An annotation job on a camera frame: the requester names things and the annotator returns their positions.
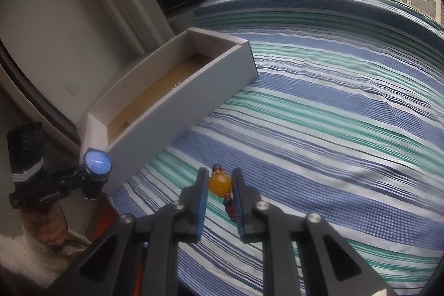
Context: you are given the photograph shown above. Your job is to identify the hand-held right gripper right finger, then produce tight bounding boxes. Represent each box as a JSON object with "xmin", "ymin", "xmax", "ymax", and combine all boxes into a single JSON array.
[{"xmin": 231, "ymin": 168, "xmax": 398, "ymax": 296}]

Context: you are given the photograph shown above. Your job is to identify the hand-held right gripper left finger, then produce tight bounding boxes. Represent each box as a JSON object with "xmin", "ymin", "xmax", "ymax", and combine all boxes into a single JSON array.
[{"xmin": 52, "ymin": 168, "xmax": 209, "ymax": 296}]

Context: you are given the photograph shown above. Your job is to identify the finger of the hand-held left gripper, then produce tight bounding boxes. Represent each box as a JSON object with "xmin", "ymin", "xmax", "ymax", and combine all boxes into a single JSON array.
[
  {"xmin": 44, "ymin": 162, "xmax": 87, "ymax": 180},
  {"xmin": 67, "ymin": 176, "xmax": 91, "ymax": 194}
]

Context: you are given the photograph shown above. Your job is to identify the blue dial wristwatch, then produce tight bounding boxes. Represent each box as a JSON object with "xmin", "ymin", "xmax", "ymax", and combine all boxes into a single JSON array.
[{"xmin": 82, "ymin": 147, "xmax": 114, "ymax": 200}]

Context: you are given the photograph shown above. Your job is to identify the amber bead pendant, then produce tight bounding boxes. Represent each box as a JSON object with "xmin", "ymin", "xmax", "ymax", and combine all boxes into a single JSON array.
[{"xmin": 208, "ymin": 163, "xmax": 239, "ymax": 223}]

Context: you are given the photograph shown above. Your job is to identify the white box with cardboard bottom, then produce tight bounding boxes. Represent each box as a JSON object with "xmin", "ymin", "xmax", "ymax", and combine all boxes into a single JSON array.
[{"xmin": 82, "ymin": 27, "xmax": 259, "ymax": 196}]

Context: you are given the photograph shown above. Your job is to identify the person's left forearm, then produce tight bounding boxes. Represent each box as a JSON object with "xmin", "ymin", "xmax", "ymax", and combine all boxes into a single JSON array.
[{"xmin": 0, "ymin": 229, "xmax": 91, "ymax": 280}]

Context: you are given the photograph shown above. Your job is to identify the person's left hand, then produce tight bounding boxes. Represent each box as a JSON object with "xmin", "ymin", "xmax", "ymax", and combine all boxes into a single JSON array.
[{"xmin": 22, "ymin": 202, "xmax": 69, "ymax": 247}]

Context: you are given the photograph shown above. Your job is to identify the striped blanket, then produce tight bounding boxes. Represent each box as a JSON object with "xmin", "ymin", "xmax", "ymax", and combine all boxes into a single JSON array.
[{"xmin": 107, "ymin": 0, "xmax": 444, "ymax": 296}]

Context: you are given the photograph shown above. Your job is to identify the dark brown frame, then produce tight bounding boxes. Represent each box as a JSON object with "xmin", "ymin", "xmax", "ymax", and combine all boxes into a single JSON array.
[{"xmin": 0, "ymin": 39, "xmax": 82, "ymax": 148}]

